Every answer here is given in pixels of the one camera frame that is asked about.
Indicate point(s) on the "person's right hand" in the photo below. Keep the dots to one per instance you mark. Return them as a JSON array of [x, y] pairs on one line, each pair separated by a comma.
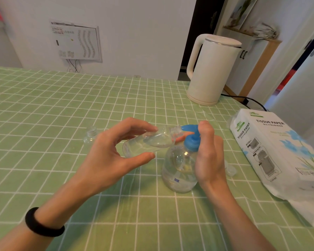
[[209, 162]]

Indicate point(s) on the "person's left hand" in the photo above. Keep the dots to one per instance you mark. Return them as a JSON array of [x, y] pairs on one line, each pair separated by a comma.
[[102, 164]]

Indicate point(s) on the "small white bottle cap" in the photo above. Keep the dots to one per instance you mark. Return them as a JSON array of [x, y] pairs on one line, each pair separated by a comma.
[[229, 169]]

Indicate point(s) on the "large clear bottle blue pump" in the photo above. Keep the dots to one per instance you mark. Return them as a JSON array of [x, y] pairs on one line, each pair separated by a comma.
[[179, 167]]

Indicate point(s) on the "small clear plastic bottle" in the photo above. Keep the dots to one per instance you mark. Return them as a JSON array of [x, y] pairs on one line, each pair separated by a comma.
[[151, 139], [90, 135]]

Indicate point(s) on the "white tissue paper pack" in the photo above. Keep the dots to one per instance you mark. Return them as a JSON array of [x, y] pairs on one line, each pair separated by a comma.
[[269, 154]]

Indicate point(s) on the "green checked tablecloth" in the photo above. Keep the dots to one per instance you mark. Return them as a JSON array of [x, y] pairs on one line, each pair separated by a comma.
[[42, 154]]

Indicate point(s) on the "black wrist band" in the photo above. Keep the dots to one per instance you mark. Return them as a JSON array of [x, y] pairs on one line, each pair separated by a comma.
[[42, 224]]

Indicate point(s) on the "cream electric kettle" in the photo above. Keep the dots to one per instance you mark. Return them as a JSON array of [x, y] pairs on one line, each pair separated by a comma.
[[212, 71]]

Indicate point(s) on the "white door wooden side cabinet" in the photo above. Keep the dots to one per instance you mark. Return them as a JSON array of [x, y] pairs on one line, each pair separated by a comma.
[[244, 66]]

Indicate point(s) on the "red object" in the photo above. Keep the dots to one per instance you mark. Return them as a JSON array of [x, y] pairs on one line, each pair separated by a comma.
[[284, 81]]

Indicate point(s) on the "crumpled grey paper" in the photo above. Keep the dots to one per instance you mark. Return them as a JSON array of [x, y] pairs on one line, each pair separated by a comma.
[[265, 31]]

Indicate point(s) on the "leaning framed picture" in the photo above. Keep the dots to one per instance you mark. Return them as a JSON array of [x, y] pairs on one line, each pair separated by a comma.
[[242, 11]]

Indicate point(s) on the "white wall panel cover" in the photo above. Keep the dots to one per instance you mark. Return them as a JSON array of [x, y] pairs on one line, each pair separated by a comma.
[[76, 41]]

